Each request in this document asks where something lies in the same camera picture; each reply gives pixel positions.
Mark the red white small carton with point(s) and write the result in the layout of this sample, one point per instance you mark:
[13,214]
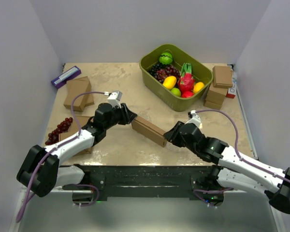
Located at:
[232,90]

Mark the orange yellow fruit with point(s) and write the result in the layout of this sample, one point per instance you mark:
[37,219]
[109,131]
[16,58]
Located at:
[197,87]

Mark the red apple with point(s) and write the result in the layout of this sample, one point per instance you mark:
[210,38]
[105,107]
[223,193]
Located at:
[187,94]

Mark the pink dragon fruit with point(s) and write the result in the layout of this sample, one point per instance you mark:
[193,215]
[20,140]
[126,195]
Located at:
[186,80]

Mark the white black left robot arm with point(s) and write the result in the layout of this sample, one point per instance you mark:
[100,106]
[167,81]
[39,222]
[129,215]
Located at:
[41,170]

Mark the top cardboard box right stack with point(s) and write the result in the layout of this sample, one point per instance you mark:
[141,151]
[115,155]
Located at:
[222,77]

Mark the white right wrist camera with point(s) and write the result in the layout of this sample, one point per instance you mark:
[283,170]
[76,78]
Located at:
[194,119]

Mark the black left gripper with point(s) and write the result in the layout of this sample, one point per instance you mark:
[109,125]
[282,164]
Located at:
[127,116]

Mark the cardboard box under upper left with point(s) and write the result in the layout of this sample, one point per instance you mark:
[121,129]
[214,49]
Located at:
[90,99]

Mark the folded cardboard box lower left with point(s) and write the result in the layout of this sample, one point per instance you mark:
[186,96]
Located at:
[74,129]

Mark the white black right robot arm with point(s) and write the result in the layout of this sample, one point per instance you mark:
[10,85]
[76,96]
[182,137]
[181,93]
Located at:
[275,181]

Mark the red grape bunch on table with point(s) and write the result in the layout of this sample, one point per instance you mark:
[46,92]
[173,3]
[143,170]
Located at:
[53,136]

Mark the lower cardboard boxes right stack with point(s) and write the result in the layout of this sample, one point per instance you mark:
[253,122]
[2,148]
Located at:
[215,97]

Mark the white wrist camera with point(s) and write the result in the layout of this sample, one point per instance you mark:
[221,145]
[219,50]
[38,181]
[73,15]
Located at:
[194,119]
[114,98]

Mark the folded cardboard box upper left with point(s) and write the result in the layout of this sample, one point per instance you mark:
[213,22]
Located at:
[75,88]

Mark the purple white flat box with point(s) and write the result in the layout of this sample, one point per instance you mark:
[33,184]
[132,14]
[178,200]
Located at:
[62,79]

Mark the olive green plastic basket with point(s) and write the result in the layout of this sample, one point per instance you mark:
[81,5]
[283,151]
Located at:
[199,71]

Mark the green lime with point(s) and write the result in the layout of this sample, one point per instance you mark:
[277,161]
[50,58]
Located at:
[176,92]

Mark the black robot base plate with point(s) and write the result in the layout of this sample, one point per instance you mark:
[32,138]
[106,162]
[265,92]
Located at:
[192,182]

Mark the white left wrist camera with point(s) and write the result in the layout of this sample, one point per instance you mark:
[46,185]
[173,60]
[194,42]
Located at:
[114,98]

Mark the yellow mango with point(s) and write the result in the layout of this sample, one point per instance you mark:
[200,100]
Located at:
[169,82]

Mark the dark purple grape bunch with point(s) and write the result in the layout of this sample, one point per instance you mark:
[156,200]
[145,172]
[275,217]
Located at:
[156,67]

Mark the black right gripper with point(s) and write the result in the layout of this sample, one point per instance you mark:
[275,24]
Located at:
[170,135]

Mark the brown cardboard box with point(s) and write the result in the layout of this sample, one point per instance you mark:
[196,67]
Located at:
[149,130]

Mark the red grape bunch in basket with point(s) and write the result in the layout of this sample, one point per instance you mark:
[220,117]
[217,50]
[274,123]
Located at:
[169,70]

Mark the green black striped fruit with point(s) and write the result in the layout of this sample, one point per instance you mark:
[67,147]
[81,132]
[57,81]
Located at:
[166,58]

